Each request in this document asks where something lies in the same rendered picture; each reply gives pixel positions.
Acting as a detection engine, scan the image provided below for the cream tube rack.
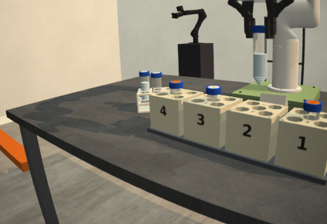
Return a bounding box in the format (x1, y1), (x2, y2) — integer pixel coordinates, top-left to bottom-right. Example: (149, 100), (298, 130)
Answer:
(137, 87), (170, 113)

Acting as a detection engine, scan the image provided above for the cream bucket adapter with holes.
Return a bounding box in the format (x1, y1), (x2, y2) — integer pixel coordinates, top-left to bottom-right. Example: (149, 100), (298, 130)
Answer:
(149, 89), (203, 136)
(183, 94), (243, 148)
(225, 100), (288, 162)
(274, 107), (327, 178)

